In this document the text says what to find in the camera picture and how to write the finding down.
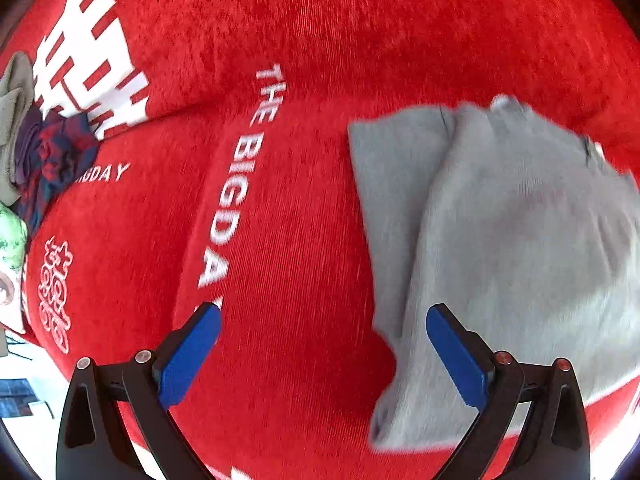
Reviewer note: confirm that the white printed bed sheet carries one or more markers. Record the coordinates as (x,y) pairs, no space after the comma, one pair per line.
(20,370)

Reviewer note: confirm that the red printed blanket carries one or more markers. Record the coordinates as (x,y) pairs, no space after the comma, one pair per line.
(300,35)

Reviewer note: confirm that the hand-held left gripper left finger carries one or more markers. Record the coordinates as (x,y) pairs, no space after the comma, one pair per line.
(192,355)

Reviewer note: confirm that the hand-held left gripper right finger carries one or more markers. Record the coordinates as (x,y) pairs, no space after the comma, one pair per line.
(457,357)

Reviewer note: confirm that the dark red blue patterned cloth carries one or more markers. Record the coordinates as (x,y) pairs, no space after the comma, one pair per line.
(55,155)

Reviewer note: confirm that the green white printed cloth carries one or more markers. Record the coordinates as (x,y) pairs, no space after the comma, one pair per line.
(10,260)

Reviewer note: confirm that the grey knit sweater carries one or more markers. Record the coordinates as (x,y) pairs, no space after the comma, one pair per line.
(500,240)

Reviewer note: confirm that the olive grey cloth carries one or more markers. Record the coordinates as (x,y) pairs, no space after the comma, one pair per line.
(12,110)

